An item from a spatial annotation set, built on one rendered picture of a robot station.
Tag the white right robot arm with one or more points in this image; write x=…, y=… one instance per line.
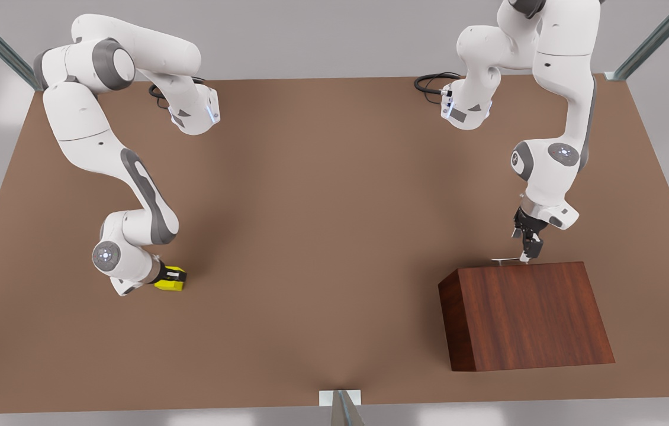
x=83, y=127

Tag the yellow square block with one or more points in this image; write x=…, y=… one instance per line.
x=171, y=281

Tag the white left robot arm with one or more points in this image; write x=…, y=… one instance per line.
x=565, y=83

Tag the dark wooden drawer cabinet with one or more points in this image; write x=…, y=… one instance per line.
x=527, y=316

